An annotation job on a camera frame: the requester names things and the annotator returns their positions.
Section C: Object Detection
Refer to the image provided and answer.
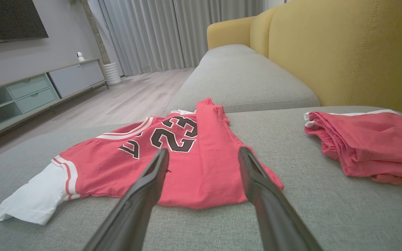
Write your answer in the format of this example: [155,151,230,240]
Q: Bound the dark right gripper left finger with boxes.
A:
[82,148,171,251]

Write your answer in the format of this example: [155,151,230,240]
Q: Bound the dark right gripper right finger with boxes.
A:
[238,146,323,251]

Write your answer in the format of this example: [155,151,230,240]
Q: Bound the red basketball jersey number 23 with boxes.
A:
[0,98,285,226]

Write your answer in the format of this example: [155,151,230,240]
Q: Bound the red shorts white trim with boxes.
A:
[304,109,402,189]

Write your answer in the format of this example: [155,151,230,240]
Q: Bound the white ribbed plant pot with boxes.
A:
[102,62,122,86]

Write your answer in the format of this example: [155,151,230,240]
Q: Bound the narrow grey sofa seat cushion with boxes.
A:
[166,44,321,114]

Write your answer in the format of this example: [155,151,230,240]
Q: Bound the grey cabinet door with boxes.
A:
[48,60,106,99]

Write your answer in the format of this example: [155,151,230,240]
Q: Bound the pale green cabinet drawer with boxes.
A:
[15,89,58,114]
[7,75,50,100]

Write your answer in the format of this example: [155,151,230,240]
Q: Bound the large yellow sofa back cushion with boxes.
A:
[268,0,402,121]

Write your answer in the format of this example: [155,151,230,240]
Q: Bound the grey window curtains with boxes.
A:
[87,0,265,77]

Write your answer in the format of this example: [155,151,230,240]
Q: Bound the brown plant trunk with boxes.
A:
[78,0,112,66]

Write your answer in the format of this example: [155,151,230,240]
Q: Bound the small yellow sofa back cushion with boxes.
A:
[249,5,280,59]

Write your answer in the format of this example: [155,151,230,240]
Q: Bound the yellow sofa armrest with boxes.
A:
[206,16,257,51]

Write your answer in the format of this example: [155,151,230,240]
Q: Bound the black wall television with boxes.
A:
[0,0,49,46]

